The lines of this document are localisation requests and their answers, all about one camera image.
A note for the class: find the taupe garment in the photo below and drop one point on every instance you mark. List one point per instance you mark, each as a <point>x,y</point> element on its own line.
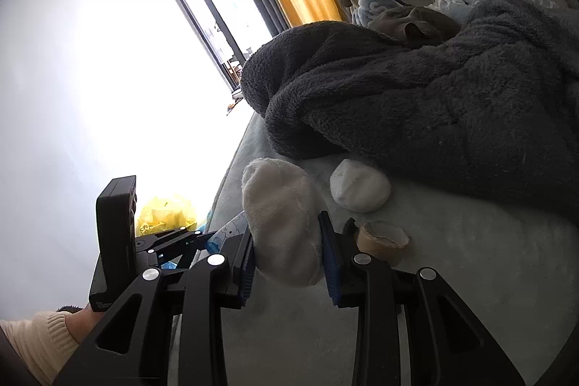
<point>398,22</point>

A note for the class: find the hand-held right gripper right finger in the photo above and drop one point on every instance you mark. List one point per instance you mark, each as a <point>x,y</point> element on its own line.
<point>328,268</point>

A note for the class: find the blue and white packet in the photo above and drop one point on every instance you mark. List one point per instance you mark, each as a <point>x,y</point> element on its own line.
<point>230,230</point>

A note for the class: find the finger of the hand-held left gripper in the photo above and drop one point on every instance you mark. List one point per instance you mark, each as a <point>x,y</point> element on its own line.
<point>181,252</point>
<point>176,235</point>

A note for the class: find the white fluffy sock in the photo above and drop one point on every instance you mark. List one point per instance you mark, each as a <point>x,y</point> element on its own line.
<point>282,223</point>

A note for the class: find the person's left forearm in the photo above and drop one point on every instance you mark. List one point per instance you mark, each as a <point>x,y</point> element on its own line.
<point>40,336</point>

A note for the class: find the dark grey fleece blanket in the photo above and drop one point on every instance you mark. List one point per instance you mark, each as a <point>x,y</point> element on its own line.
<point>407,96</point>

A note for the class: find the person's grey fleece clothing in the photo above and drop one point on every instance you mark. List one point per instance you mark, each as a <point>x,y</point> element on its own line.
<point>68,309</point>

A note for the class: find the cardboard tape roll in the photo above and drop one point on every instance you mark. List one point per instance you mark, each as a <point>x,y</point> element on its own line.
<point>384,248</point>

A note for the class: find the brown floor item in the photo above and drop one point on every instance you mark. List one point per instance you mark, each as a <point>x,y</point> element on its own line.
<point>233,105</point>

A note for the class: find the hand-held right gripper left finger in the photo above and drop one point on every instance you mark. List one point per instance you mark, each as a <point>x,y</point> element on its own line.
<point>246,273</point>

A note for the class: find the white sock ball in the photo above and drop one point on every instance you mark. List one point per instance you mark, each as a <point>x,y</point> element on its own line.
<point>359,187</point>

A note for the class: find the bed with grey sheet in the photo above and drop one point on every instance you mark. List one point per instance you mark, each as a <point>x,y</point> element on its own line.
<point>452,255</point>

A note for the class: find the yellow plastic bag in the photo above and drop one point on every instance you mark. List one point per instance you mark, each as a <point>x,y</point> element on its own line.
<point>163,214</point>

